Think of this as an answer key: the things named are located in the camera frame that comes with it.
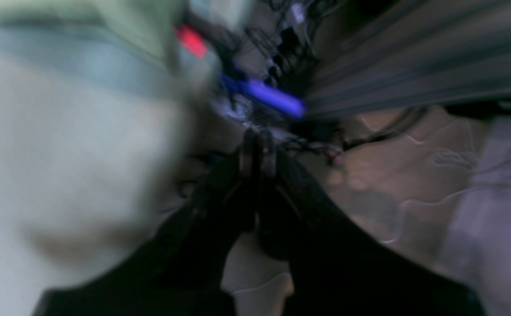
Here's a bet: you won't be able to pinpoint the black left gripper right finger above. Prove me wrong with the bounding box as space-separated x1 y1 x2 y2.
259 130 486 316

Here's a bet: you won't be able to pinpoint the orange black clamp top middle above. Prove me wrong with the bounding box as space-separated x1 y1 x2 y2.
175 23 305 120

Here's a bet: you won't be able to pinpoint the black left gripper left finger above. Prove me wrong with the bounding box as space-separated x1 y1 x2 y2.
33 129 258 316

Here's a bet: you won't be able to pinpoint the black cables on floor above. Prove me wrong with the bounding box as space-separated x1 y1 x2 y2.
176 105 431 198

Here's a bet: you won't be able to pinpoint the white cable top right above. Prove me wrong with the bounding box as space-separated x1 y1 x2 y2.
361 114 511 246

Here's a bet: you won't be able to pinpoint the green table cover cloth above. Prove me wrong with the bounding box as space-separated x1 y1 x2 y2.
0 0 256 316

